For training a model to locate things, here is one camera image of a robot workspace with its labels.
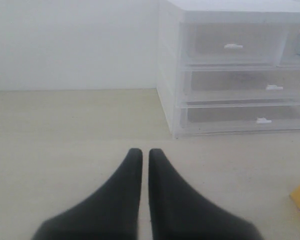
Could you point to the clear wide drawer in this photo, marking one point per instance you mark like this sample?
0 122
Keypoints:
236 118
240 85

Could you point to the white plastic drawer cabinet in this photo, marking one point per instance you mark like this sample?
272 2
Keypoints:
175 15

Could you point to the clear middle wide drawer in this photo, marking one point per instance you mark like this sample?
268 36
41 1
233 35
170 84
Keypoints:
240 85

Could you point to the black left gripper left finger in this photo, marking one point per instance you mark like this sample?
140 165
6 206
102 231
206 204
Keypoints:
110 213

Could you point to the clear bottom wide drawer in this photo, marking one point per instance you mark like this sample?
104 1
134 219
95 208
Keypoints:
236 118

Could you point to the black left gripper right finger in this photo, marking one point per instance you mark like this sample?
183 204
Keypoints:
179 212

